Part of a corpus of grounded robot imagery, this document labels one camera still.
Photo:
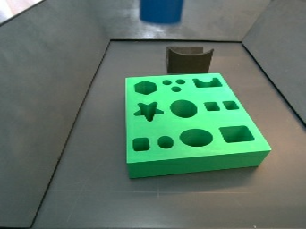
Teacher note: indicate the black cradle fixture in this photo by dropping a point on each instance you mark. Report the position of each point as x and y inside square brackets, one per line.
[188, 60]

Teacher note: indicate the blue cylinder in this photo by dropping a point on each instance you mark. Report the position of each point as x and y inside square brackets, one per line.
[162, 11]

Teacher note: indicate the green foam shape board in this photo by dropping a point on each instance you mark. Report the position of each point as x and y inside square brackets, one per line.
[188, 126]

